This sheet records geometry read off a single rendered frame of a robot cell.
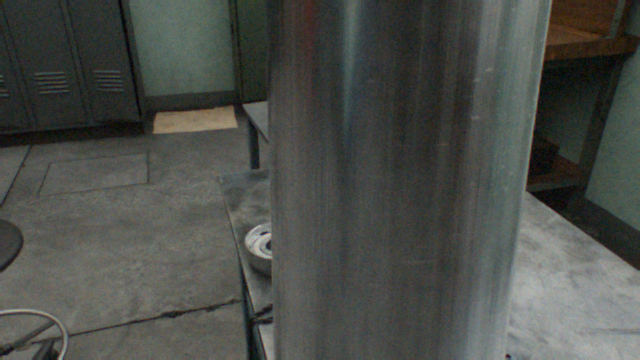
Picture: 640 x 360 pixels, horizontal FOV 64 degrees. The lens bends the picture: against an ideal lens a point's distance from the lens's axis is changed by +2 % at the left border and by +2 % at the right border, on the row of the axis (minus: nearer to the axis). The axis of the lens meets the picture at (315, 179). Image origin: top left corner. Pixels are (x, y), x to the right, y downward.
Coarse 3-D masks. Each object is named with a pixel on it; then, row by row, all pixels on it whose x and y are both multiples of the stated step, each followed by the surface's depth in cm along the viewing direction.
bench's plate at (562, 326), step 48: (240, 192) 103; (240, 240) 88; (528, 240) 88; (576, 240) 88; (528, 288) 77; (576, 288) 77; (624, 288) 77; (528, 336) 68; (576, 336) 68; (624, 336) 69
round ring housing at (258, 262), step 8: (264, 224) 85; (248, 232) 83; (256, 232) 84; (264, 232) 85; (248, 240) 82; (264, 240) 83; (248, 248) 79; (264, 248) 81; (248, 256) 79; (256, 256) 78; (264, 256) 77; (256, 264) 78; (264, 264) 78; (264, 272) 79
